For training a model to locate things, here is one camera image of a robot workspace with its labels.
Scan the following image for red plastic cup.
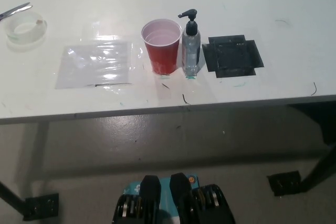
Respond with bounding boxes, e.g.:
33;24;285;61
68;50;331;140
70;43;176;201
141;18;183;76

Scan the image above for black tape patch on table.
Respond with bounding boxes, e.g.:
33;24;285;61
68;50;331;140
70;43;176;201
201;34;265;79

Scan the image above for clear tape roll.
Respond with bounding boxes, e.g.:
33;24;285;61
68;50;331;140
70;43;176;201
5;11;49;45

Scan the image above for clear pump soap bottle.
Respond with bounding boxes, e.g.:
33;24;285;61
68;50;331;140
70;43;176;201
177;8;202;78

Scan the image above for clear plastic sheet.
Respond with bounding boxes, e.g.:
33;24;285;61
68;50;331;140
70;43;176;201
54;40;133;90

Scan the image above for robot body black teal blocks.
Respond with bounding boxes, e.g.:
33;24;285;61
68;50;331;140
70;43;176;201
112;173;236;224

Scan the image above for silver scissors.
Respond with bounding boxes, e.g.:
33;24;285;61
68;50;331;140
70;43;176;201
0;2;33;22

